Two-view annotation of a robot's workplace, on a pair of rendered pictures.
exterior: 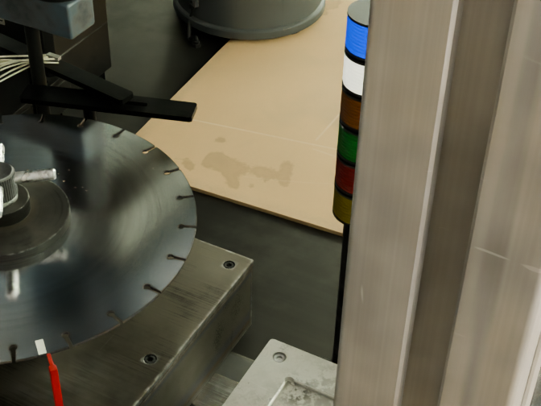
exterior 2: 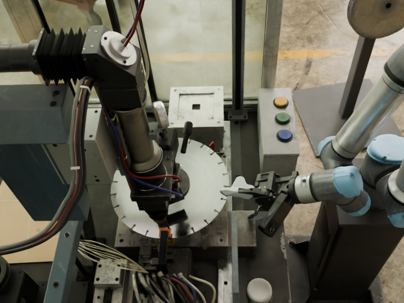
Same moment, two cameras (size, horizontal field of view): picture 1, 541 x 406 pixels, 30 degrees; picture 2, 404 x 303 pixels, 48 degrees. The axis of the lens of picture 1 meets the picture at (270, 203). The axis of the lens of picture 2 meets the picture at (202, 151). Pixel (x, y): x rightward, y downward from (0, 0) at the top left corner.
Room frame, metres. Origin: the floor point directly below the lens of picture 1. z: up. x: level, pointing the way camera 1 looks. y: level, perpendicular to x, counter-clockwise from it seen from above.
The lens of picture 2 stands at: (0.82, 0.90, 2.00)
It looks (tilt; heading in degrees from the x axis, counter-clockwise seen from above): 53 degrees down; 249
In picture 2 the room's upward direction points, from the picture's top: 6 degrees counter-clockwise
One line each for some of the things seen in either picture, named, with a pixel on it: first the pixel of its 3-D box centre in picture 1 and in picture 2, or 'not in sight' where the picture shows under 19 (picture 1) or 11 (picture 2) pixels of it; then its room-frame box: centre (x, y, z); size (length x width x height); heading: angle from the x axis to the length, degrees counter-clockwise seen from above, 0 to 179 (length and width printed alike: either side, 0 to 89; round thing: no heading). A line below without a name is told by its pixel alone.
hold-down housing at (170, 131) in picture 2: not in sight; (168, 157); (0.68, 0.30, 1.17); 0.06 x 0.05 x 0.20; 54
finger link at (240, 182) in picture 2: not in sight; (238, 186); (0.50, 0.33, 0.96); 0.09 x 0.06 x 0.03; 142
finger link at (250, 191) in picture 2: not in sight; (254, 194); (0.48, 0.37, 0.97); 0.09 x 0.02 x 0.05; 142
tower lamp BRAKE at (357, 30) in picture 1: (376, 30); not in sight; (0.67, -0.08, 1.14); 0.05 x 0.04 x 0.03; 153
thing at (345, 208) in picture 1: (359, 197); not in sight; (0.67, -0.08, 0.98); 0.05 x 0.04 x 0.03; 153
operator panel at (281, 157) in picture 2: not in sight; (276, 133); (0.25, 0.13, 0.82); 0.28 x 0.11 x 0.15; 63
